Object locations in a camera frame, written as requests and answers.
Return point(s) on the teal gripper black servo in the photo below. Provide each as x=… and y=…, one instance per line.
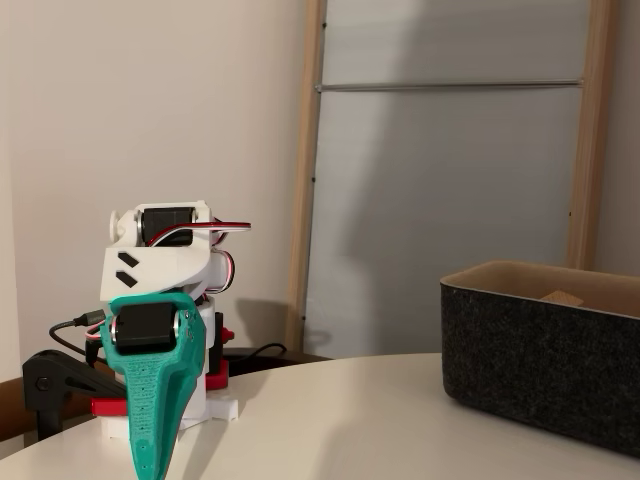
x=145, y=331

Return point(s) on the wooden block red painted figure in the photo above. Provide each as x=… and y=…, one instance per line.
x=562, y=298

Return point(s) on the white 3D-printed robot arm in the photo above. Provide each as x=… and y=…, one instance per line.
x=160, y=270

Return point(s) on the dark grey felt bin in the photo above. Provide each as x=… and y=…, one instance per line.
x=540, y=375

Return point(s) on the black and red clamp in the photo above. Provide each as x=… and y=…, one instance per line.
x=45, y=380
x=217, y=377

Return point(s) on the metal rod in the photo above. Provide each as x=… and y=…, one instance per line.
x=450, y=85

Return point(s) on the wooden frame translucent panel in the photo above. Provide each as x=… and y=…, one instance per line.
x=590, y=150

